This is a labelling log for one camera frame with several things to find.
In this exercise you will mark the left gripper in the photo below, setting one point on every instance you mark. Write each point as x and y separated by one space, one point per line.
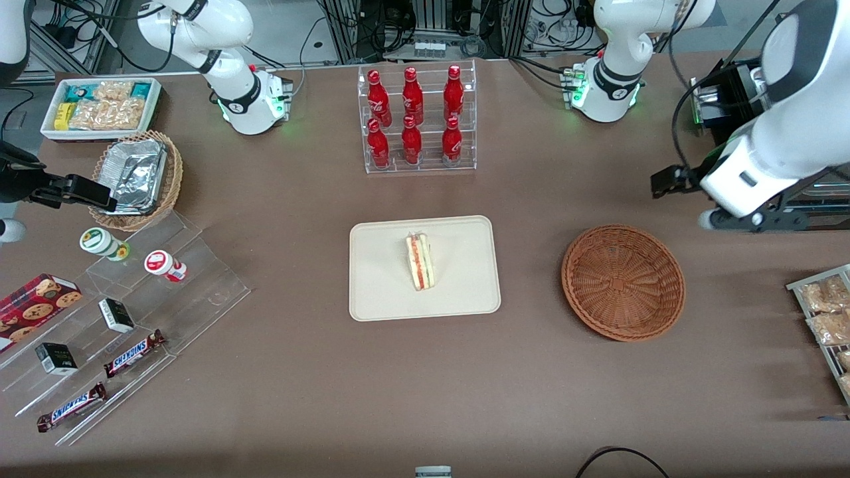
690 178

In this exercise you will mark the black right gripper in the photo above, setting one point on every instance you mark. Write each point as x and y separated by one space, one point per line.
14 184

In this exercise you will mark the triangular sandwich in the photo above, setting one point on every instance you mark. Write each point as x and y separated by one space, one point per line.
421 262

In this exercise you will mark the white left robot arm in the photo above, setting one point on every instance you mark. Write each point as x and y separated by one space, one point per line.
617 66

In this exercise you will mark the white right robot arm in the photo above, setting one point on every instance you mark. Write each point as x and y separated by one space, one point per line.
242 99

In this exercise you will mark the light tan wicker basket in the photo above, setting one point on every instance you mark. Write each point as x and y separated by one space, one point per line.
174 179

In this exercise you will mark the brown wicker basket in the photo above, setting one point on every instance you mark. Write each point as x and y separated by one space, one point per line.
624 282

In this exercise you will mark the beige plastic tray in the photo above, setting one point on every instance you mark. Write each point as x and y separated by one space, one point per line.
378 279

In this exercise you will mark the green lid yogurt cup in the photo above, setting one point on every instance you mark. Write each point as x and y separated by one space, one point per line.
99 241

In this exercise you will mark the stacked aluminium foil containers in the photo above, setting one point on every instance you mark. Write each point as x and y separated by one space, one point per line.
136 174

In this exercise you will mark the yellow snack packet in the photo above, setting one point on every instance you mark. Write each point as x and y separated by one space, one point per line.
62 116

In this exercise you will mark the small grey metal box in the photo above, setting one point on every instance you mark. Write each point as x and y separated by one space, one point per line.
705 103

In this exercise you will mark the large clear cracker bag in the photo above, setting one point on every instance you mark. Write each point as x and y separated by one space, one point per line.
109 114

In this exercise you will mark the green snack packet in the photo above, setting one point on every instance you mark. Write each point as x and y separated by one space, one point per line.
77 93

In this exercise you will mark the black food warmer cabinet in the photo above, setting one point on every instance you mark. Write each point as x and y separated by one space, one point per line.
737 86

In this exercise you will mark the small clear cracker bag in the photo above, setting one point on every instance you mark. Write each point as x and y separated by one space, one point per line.
113 91

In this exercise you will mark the red cookie box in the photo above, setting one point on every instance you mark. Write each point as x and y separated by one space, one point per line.
36 305

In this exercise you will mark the red lid yogurt cup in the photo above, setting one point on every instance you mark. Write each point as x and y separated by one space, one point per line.
161 263

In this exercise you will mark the white rectangular snack bin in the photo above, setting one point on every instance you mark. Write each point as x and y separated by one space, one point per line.
154 109

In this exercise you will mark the teal snack packet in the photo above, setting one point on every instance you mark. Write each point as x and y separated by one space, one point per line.
141 90

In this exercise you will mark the small black carton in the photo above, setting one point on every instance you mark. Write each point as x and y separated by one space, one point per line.
117 315
56 358

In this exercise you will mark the clear acrylic stepped shelf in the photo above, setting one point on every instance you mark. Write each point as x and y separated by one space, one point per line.
199 285

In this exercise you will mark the snickers chocolate bar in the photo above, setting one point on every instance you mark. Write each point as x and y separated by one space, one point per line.
72 407
133 354

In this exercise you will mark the clear bag of snacks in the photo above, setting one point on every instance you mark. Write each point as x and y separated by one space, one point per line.
845 385
827 295
845 360
830 328

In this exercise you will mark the red cola bottle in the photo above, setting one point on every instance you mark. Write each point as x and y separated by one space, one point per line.
453 94
412 98
378 147
451 145
379 99
412 145

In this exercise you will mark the clear acrylic bottle rack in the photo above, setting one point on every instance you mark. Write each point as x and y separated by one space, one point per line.
428 143

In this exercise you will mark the white power strip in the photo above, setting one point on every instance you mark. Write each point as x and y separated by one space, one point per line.
429 49

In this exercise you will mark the small grey white device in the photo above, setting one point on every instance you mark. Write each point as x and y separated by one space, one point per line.
433 472

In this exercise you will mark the aluminium frame rack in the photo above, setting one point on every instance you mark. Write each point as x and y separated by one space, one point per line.
431 20

